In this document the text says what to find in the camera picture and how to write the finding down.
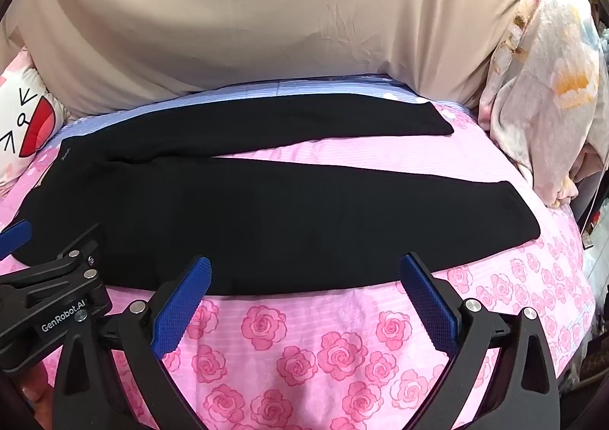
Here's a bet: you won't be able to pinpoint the white cartoon face pillow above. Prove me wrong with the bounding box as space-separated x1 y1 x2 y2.
0 49 72 193

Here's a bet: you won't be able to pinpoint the pale floral blanket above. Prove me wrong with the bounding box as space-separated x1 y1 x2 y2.
478 0 609 209

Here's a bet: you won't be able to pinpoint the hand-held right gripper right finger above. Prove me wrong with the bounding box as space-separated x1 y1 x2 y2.
399 253 561 430

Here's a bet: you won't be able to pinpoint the beige cloth cover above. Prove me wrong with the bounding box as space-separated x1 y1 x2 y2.
0 0 543 119

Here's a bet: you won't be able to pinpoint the black pants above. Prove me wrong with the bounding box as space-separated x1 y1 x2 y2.
13 94 540 295

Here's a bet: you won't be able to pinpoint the pink rose print bedsheet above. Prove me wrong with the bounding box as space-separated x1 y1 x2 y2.
0 73 598 430

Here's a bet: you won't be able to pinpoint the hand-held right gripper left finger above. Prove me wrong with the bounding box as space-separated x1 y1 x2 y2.
51 255 212 430

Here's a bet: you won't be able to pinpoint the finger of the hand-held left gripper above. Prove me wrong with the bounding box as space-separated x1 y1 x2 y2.
0 223 107 298
0 220 32 261

